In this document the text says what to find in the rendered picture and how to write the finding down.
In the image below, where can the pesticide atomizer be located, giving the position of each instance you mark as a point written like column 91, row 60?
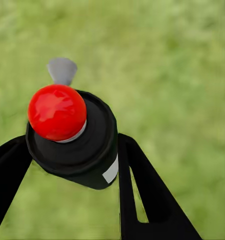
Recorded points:
column 72, row 133

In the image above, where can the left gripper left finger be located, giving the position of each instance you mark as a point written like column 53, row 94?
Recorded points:
column 15, row 160

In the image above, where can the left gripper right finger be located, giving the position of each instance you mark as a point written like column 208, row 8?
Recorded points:
column 167, row 221

